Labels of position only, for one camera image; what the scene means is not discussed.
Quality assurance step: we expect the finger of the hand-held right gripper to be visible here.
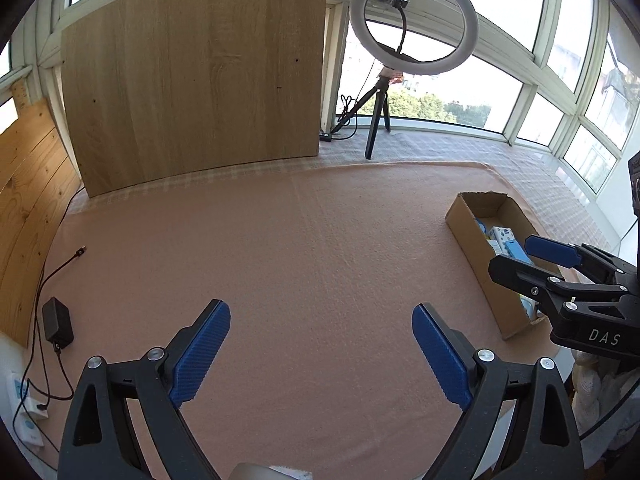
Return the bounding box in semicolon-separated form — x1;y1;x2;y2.
524;234;640;286
487;254;640;320

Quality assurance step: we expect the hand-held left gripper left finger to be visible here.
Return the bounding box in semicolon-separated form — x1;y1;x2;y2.
57;299;232;480

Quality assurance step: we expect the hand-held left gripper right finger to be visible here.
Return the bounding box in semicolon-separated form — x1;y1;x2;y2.
411;302;586;480

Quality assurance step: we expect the blue folding phone stand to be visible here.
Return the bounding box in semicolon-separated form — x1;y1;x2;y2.
504;239;533;265

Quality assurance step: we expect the patterned tissue pack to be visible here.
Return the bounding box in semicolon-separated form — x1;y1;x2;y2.
487;226;518;256

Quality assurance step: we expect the cardboard box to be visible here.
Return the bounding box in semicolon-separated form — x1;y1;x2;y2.
445;191;568;341

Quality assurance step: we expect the person's right hand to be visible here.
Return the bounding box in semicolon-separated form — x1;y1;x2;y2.
570;347;640;428

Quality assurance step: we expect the pink felt mat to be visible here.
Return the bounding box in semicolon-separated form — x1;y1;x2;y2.
30;160;576;480

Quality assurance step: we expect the black power adapter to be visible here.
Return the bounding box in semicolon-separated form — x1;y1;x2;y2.
41;297;75;350

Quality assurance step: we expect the white power strip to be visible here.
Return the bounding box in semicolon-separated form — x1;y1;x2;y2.
10;370;51;446

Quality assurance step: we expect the pine plank panel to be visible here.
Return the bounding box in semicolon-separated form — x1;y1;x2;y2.
0;77;83;348

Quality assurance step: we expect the light wooden board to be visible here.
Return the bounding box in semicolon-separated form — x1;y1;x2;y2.
61;0;328;198

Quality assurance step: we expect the white window frame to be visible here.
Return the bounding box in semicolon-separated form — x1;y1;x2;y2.
0;0;640;196

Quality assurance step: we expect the black USB cable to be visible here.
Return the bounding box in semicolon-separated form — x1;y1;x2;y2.
35;246;87;306

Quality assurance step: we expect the black ring light cable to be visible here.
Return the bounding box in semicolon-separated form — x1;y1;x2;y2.
337;57;378;138

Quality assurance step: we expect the white ring light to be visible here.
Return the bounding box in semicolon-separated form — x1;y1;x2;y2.
349;0;478;77

